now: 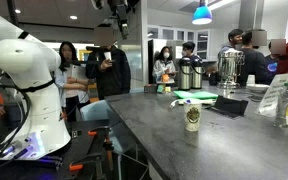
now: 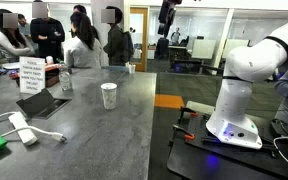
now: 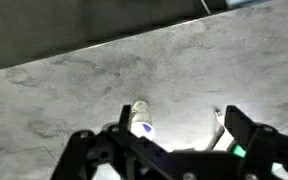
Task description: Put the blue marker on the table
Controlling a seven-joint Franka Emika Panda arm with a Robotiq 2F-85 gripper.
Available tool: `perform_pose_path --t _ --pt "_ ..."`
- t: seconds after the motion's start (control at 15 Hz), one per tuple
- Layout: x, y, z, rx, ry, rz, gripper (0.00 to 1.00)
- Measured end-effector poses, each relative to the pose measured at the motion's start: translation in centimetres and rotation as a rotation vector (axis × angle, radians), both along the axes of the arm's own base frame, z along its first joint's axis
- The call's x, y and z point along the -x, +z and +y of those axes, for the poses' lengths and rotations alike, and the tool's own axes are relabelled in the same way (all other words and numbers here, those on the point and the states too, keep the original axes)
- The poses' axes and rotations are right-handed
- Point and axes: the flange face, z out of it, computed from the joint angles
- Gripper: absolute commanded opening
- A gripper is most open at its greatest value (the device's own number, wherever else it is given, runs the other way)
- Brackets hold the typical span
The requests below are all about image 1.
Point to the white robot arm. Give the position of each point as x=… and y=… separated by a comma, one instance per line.
x=30, y=62

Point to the masked woman in grey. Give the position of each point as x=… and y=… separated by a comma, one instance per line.
x=164, y=65

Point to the person in black jacket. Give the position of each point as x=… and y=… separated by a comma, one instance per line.
x=110, y=67

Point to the left black steel thermos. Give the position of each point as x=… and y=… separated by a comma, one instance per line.
x=184, y=73

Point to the black steel thermos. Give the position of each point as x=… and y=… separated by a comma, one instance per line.
x=184, y=73
x=197, y=74

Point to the light blue chair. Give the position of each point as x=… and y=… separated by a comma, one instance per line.
x=119, y=134

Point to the white paper cup with crest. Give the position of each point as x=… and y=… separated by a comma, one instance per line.
x=192, y=116

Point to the right black steel thermos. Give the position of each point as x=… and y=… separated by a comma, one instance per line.
x=197, y=74

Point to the woman in white shirt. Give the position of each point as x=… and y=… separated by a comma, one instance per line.
x=72, y=91

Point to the large silver coffee urn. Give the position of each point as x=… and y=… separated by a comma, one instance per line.
x=229, y=68

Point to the black table power hatch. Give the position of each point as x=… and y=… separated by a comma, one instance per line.
x=229, y=107

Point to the black mounting board with clamps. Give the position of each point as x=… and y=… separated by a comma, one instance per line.
x=80, y=159

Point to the blue pendant lamp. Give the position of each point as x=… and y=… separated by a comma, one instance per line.
x=202, y=14

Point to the person in dark shirt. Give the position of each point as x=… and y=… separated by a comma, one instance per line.
x=254, y=62

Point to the white bowl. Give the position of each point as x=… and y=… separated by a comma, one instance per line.
x=258, y=88

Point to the white printed sign stand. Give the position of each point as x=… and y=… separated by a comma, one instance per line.
x=268, y=104

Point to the clear plastic water bottle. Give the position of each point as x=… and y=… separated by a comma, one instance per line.
x=281, y=119

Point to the white power strip with cable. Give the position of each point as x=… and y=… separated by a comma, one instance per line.
x=192, y=101

